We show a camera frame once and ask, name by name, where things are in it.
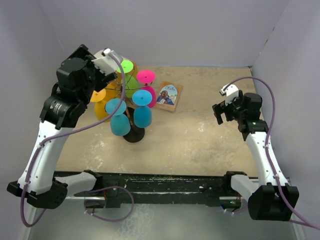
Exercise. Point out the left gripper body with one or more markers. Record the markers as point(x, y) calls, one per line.
point(97, 78)

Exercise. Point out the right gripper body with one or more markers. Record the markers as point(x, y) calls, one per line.
point(234, 110)

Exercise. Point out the orange wine glass back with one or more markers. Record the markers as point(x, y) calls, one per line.
point(100, 99)

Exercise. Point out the orange wine glass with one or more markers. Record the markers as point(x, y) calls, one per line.
point(114, 89)
point(100, 99)

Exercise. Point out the green wine glass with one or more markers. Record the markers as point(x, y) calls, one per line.
point(130, 73)

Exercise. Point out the pink wine glass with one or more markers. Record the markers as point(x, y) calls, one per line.
point(146, 77)

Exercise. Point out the blue wine glass front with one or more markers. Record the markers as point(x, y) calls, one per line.
point(119, 122)

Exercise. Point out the blue wine glass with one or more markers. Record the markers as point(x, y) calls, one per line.
point(142, 115)
point(119, 122)

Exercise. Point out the orange wine glass front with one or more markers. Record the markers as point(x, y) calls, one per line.
point(114, 89)

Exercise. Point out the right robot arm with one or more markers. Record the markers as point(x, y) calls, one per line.
point(266, 200)

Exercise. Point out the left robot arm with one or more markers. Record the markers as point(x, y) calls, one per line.
point(78, 77)

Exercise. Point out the metal wine glass rack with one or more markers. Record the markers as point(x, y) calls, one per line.
point(135, 134)

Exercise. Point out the white cylinder container orange lid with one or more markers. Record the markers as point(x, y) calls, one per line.
point(99, 54)

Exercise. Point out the orange picture book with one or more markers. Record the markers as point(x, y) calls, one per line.
point(168, 96)

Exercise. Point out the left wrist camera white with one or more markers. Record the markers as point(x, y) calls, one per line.
point(106, 64)

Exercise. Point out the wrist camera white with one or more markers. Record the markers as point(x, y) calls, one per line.
point(230, 92)
point(106, 64)

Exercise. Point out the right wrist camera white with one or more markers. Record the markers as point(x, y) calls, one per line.
point(230, 92)

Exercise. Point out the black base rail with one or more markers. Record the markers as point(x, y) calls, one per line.
point(161, 189)

